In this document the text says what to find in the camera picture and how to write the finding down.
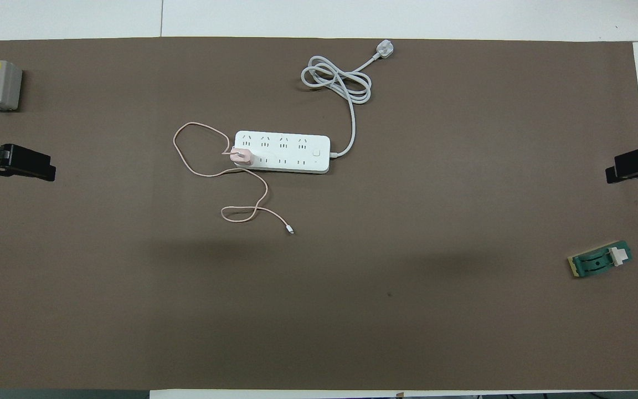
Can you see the pink wall charger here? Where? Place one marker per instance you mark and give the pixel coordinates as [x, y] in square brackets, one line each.
[240, 157]

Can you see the white power strip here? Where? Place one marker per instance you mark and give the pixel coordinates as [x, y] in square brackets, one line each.
[283, 152]

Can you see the brown table mat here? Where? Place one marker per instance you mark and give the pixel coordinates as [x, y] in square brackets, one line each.
[352, 305]

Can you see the green knife switch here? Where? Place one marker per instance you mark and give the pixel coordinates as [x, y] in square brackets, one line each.
[596, 263]

